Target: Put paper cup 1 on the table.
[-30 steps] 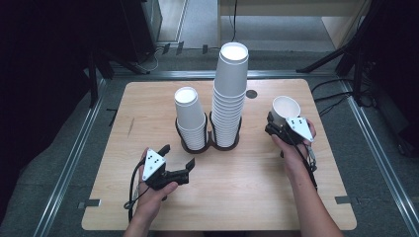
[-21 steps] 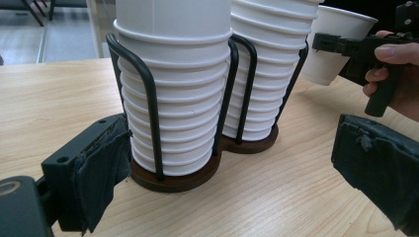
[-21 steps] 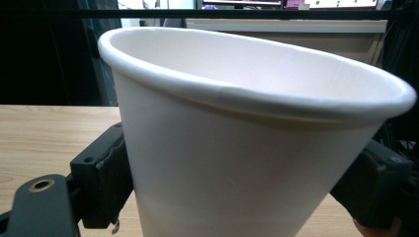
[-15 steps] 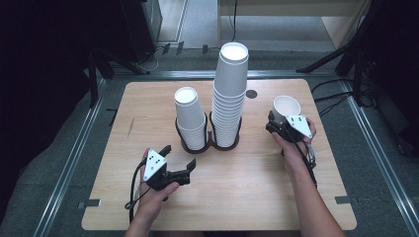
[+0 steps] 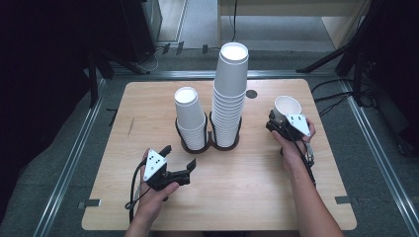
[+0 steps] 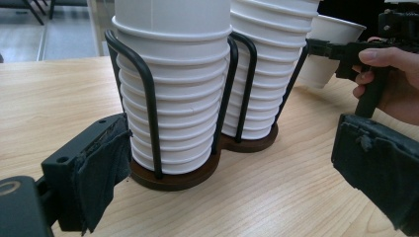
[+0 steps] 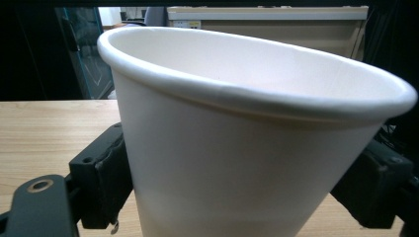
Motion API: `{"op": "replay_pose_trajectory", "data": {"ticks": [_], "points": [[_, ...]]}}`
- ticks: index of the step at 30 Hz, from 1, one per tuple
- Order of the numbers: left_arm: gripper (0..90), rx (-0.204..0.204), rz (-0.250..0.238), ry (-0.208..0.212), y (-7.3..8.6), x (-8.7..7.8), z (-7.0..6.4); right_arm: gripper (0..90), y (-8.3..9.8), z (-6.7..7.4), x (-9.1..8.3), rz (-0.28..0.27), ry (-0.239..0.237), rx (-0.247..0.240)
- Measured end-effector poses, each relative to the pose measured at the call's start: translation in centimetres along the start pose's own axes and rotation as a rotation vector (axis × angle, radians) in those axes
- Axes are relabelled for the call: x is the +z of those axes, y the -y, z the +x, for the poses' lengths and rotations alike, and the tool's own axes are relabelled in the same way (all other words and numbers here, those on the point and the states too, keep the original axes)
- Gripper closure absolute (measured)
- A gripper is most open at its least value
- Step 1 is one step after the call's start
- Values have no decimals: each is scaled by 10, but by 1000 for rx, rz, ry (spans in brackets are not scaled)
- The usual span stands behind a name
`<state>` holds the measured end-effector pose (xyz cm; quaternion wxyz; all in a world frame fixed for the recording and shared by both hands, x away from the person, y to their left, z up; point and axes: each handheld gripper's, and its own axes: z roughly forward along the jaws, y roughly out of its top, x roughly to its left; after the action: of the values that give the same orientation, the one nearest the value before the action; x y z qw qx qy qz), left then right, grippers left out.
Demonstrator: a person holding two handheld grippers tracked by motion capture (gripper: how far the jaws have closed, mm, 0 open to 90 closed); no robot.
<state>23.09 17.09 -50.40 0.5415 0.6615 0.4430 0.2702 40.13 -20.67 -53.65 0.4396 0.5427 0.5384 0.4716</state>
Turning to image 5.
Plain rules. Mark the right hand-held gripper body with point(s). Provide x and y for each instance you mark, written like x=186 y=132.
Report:
x=298 y=123

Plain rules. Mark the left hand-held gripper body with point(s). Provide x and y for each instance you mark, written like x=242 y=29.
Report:
x=154 y=164

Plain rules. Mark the black double cup holder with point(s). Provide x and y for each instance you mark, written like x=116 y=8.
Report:
x=196 y=151

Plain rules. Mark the white paper cup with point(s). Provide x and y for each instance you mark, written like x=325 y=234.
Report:
x=287 y=106

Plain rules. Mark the tall stack of white cups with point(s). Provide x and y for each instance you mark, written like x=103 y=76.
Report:
x=230 y=75

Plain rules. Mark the person's right hand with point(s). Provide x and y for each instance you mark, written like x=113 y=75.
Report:
x=294 y=158

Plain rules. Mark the person's left hand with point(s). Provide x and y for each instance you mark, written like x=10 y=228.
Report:
x=150 y=204

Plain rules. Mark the black round table grommet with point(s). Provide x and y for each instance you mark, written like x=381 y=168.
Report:
x=251 y=94

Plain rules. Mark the short stack of white cups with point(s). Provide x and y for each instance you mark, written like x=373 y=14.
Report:
x=189 y=112

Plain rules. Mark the thin black floor strip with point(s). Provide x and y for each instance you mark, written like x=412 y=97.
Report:
x=113 y=118

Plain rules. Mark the black tripod stand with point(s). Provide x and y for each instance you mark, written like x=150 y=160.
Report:
x=324 y=60

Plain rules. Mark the grey tape piece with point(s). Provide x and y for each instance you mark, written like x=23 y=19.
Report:
x=90 y=203
x=343 y=199

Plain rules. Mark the black tape strip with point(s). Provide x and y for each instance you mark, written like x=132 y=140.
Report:
x=180 y=48
x=205 y=49
x=166 y=48

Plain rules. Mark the black metal stand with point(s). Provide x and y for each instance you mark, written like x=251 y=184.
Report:
x=93 y=89

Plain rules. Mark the light wooden desk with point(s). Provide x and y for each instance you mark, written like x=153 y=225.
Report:
x=290 y=8

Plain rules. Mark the black cabinet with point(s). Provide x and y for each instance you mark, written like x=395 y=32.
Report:
x=138 y=26

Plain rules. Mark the dark curtain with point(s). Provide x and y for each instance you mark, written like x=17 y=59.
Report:
x=39 y=82

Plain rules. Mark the aluminium floor rail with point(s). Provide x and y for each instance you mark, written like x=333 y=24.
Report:
x=164 y=75
x=70 y=164
x=382 y=163

